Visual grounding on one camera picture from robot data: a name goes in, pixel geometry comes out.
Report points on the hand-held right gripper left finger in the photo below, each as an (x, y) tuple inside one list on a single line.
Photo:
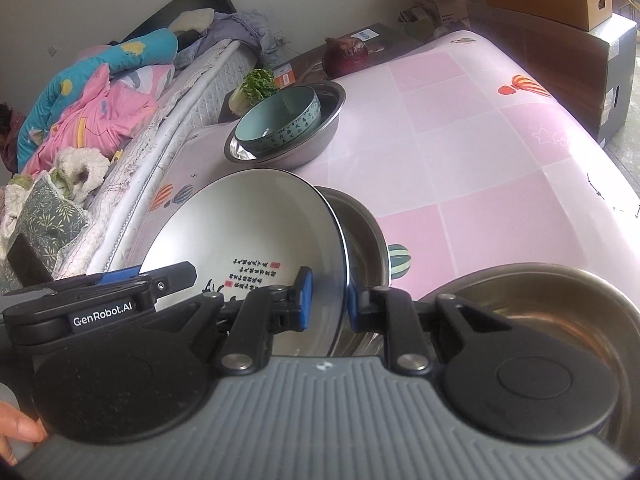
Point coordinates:
[(305, 295)]

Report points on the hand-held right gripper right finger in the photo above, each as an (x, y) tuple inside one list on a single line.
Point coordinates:
[(351, 305)]

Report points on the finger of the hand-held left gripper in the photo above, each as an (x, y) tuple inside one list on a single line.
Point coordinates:
[(120, 275), (172, 280)]

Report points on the stainless steel bowl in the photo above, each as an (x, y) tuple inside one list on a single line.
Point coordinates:
[(300, 152), (550, 315), (365, 240)]

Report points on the white printed plate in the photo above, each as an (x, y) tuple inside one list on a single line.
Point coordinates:
[(240, 220)]

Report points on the teal ceramic bowl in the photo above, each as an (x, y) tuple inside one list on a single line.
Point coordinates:
[(270, 125)]

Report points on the person's left hand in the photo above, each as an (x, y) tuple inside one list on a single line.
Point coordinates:
[(15, 430)]

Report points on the green floral pillow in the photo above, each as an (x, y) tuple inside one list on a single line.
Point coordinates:
[(45, 215)]

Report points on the white quilted bed pad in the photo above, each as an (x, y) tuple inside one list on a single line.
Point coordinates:
[(135, 160)]

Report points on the white fluffy blanket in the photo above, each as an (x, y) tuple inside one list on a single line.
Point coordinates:
[(80, 165)]

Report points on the small yellow object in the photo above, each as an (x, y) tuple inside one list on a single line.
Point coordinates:
[(116, 156)]

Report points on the white mattress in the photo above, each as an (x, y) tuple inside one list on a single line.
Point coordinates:
[(200, 95)]

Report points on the pink printed tablecloth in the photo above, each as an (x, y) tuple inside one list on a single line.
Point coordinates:
[(475, 160)]

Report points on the napa cabbage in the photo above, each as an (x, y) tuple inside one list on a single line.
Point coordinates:
[(255, 82)]

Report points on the blue printed quilt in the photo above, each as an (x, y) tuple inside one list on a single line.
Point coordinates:
[(140, 45)]

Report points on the purple cabbage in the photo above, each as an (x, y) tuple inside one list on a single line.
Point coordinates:
[(345, 57)]

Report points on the lilac grey garment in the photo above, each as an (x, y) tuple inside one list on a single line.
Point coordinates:
[(235, 30)]

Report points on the cream cloth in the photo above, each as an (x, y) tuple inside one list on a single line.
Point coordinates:
[(192, 19)]

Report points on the black bed headboard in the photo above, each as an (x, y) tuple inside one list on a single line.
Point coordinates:
[(165, 15)]

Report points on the large dark brown box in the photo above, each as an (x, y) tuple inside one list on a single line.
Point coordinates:
[(550, 60)]

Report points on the long cardboard box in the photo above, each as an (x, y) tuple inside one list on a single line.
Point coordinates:
[(545, 2)]

